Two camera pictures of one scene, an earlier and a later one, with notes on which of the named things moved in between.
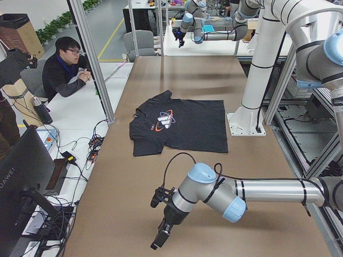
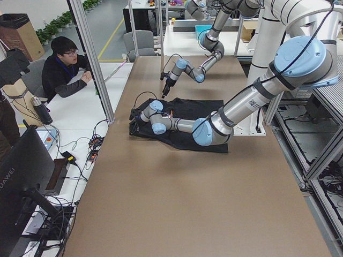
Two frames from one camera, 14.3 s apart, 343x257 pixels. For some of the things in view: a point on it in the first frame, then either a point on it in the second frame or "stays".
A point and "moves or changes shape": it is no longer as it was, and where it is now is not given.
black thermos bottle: [42, 111] stays
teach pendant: [47, 136] stays
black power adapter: [69, 157] stays
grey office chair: [145, 44] stays
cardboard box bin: [17, 32] stays
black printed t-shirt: [193, 125] moves or changes shape
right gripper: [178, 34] → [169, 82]
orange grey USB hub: [92, 156] stays
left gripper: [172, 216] → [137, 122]
